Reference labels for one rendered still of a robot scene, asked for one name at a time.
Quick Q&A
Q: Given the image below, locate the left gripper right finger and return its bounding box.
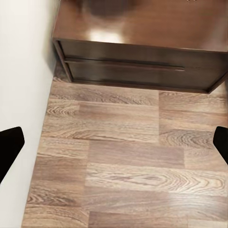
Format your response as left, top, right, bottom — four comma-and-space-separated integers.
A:
213, 126, 228, 164

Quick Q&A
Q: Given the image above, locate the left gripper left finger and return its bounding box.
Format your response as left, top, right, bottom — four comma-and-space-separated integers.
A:
0, 126, 25, 183

